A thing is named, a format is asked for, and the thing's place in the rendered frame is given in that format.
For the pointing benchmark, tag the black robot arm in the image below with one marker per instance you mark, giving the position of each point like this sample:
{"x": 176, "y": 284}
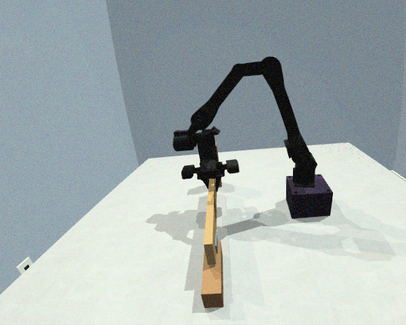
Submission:
{"x": 270, "y": 68}

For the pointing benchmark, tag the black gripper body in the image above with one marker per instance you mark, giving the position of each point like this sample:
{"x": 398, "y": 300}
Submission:
{"x": 232, "y": 166}

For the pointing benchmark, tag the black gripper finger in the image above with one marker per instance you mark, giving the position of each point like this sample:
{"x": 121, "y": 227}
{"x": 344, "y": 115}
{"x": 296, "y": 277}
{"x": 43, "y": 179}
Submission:
{"x": 218, "y": 180}
{"x": 206, "y": 181}

